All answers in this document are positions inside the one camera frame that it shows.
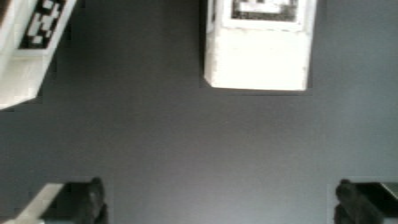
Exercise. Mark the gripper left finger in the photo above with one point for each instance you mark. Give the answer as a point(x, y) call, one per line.
point(68, 204)

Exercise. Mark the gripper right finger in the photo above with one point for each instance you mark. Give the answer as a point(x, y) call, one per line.
point(367, 203)

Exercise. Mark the white table leg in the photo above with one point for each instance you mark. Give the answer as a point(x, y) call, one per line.
point(33, 24)
point(258, 44)

